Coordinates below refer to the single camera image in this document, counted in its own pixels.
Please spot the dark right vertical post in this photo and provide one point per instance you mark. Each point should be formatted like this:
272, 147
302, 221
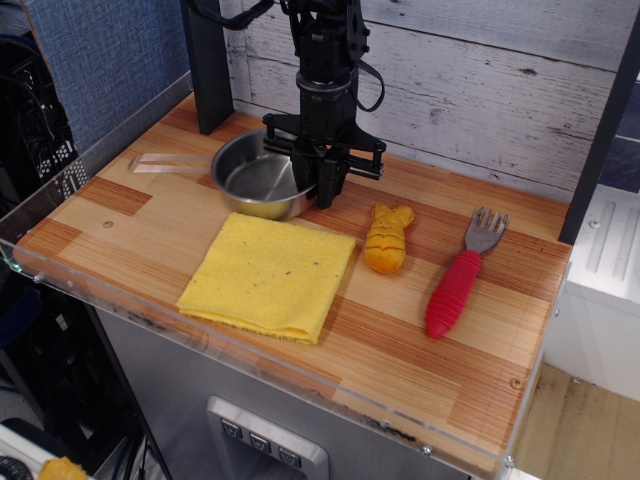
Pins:
608, 125

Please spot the dark left vertical post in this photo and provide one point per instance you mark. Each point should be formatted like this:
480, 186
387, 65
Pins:
209, 69

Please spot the dark vertical post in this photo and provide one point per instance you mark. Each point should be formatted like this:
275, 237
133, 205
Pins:
209, 69
608, 125

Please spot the orange plush toy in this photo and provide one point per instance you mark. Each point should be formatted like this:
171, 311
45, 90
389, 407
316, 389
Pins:
385, 245

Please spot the white ribbed box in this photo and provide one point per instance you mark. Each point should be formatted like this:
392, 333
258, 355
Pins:
594, 331

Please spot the clear acrylic table guard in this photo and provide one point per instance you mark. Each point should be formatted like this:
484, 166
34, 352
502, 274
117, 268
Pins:
381, 397

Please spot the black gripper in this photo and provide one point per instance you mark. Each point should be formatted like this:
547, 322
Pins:
323, 140

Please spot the black plastic crate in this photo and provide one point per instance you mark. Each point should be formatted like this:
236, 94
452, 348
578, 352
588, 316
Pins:
36, 139

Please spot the red handled metal fork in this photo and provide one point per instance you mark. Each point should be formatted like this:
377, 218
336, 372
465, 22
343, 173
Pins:
450, 296

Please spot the stainless steel saucepan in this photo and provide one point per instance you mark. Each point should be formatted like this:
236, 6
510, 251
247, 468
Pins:
253, 178

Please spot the yellow object bottom left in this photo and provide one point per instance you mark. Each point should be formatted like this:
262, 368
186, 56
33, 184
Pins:
61, 469

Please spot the silver button panel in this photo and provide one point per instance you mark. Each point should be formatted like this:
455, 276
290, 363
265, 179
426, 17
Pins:
251, 447

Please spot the yellow folded towel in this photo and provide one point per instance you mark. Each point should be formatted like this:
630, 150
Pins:
269, 277

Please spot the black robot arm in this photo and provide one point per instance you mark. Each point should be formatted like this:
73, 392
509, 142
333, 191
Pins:
330, 39

